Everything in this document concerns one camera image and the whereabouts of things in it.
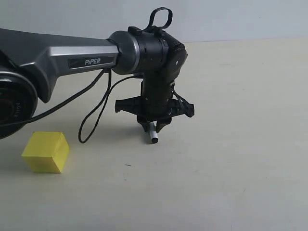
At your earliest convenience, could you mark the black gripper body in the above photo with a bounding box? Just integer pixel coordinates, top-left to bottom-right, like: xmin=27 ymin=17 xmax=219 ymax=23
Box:
xmin=115 ymin=79 xmax=194 ymax=122

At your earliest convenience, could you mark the black and white marker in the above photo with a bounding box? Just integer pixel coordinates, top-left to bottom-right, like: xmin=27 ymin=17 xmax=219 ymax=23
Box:
xmin=149 ymin=122 xmax=158 ymax=144

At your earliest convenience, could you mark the yellow cube block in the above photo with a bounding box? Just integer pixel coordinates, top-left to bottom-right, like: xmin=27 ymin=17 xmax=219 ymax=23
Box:
xmin=22 ymin=131 xmax=70 ymax=173

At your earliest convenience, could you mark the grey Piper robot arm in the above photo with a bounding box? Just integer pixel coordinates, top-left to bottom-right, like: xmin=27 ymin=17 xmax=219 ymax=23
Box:
xmin=0 ymin=27 xmax=194 ymax=138

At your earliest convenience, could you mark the black strap loop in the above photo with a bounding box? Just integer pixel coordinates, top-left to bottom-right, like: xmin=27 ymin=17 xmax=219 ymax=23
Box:
xmin=141 ymin=7 xmax=173 ymax=34

